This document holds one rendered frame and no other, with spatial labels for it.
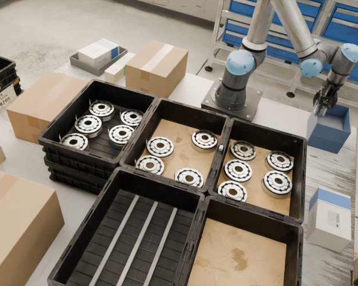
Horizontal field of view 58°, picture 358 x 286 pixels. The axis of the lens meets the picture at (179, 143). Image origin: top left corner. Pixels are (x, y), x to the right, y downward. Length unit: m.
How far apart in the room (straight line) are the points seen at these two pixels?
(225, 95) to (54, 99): 0.75
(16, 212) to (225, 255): 0.62
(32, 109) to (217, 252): 0.89
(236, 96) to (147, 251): 0.84
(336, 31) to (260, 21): 1.54
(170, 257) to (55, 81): 0.93
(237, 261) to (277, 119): 0.91
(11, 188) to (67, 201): 0.25
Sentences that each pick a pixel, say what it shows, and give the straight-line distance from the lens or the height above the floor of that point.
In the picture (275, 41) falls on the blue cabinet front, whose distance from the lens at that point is 3.06.
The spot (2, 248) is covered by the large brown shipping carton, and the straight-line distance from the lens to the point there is 1.00.
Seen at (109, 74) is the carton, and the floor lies 0.75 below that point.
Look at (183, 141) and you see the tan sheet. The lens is 1.29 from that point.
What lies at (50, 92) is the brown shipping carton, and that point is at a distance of 1.49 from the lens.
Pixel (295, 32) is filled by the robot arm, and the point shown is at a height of 1.23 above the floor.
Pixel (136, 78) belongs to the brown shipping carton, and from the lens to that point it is 1.66.
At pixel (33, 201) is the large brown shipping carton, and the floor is 0.90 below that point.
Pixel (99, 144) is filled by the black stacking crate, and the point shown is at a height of 0.83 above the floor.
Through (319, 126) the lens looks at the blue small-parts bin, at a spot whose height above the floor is 0.82.
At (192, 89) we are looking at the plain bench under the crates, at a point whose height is 0.70.
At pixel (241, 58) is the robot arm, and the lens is 1.48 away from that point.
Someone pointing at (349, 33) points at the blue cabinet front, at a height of 0.69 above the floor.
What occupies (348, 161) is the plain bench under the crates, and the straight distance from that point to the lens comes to 1.69.
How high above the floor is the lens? 1.73
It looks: 45 degrees down
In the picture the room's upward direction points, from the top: 8 degrees clockwise
